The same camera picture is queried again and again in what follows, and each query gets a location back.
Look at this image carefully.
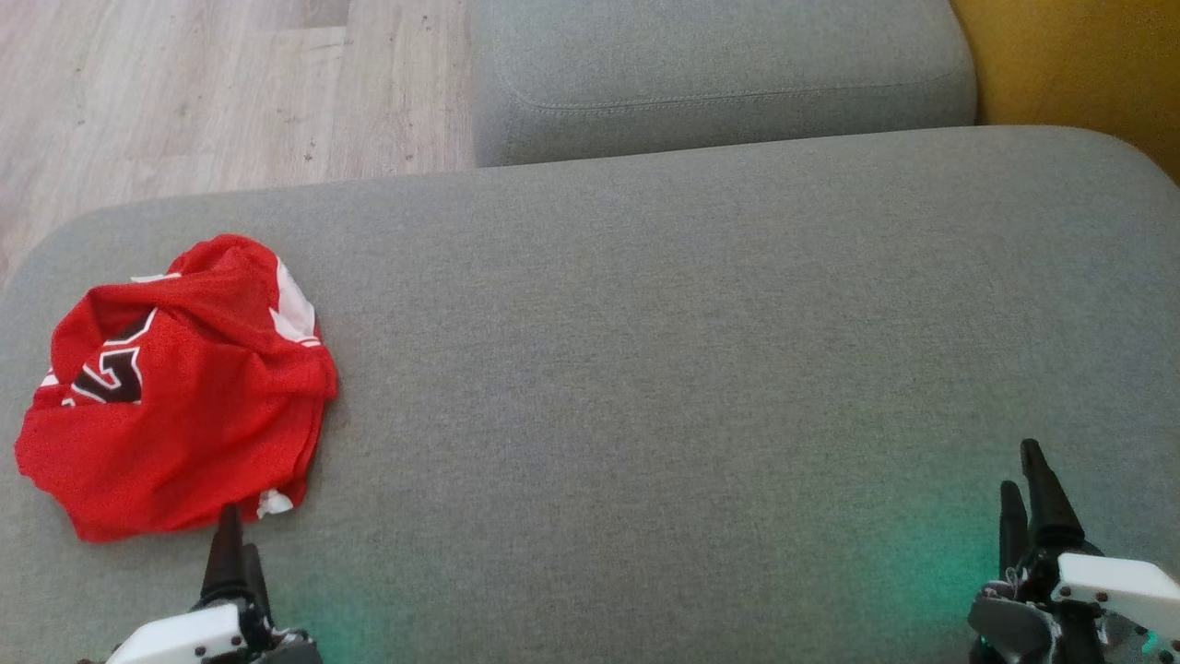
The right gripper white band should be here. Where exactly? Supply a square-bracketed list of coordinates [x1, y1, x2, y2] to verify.
[966, 438, 1180, 664]

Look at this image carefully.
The medium grey sofa seat cushion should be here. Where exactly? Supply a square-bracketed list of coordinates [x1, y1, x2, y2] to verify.
[470, 0, 978, 169]

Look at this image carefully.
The large grey sofa seat cushion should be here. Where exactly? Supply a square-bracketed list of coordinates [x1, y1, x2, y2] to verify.
[0, 124, 1180, 664]

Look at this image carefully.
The red white numbered jersey shirt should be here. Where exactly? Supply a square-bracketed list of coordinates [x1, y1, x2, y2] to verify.
[14, 277, 339, 544]

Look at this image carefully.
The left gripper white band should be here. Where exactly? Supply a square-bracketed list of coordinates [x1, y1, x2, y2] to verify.
[103, 503, 325, 664]

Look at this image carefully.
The wide yellow sofa backrest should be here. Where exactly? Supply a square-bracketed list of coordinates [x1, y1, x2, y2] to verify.
[950, 0, 1180, 184]

